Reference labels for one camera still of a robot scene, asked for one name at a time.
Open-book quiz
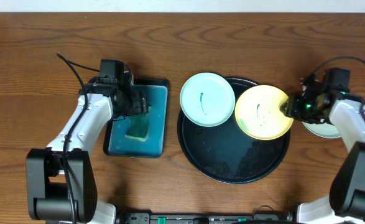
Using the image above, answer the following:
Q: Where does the light green plate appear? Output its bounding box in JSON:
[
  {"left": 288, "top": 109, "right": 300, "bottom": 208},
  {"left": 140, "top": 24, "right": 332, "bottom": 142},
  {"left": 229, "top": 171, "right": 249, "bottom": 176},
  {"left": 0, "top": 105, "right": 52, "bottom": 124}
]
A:
[
  {"left": 180, "top": 72, "right": 235, "bottom": 127},
  {"left": 303, "top": 122, "right": 341, "bottom": 139}
]

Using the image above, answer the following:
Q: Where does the yellow plate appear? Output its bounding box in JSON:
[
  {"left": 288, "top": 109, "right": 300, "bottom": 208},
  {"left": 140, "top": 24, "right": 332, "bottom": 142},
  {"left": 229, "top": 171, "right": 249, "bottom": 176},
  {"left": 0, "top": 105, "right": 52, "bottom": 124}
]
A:
[{"left": 234, "top": 85, "right": 293, "bottom": 141}]

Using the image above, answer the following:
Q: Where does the green yellow sponge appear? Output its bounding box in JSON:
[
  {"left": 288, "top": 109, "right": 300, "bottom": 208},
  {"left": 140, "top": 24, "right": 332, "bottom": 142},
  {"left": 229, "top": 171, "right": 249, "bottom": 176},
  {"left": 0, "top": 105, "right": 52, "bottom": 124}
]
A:
[{"left": 125, "top": 106, "right": 151, "bottom": 142}]

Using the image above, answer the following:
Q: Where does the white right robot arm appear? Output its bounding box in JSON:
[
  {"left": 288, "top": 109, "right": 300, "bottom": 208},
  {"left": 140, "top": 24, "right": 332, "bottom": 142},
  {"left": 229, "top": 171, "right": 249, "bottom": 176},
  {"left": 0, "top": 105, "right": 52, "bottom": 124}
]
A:
[{"left": 280, "top": 88, "right": 365, "bottom": 223}]

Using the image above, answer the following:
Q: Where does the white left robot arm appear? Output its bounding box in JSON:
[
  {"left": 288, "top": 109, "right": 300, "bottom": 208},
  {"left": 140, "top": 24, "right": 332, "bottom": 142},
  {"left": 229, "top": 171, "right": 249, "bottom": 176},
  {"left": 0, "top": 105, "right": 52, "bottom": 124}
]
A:
[{"left": 25, "top": 72, "right": 148, "bottom": 223}]

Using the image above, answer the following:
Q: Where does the black rectangular water tray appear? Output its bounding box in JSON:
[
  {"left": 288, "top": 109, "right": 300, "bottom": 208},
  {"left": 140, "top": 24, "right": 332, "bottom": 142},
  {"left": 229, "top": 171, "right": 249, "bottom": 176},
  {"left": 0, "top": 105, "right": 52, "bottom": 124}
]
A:
[{"left": 103, "top": 79, "right": 169, "bottom": 158}]

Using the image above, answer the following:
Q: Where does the round black tray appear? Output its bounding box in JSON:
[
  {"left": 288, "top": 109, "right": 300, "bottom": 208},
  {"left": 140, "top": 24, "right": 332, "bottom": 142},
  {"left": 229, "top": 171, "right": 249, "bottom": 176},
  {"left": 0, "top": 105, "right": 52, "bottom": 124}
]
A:
[{"left": 177, "top": 78, "right": 290, "bottom": 184}]

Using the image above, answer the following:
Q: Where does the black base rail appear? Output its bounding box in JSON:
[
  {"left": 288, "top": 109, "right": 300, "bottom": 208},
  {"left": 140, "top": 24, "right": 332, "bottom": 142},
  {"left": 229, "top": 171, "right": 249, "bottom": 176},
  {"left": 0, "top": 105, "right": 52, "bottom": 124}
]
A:
[{"left": 114, "top": 205, "right": 297, "bottom": 224}]

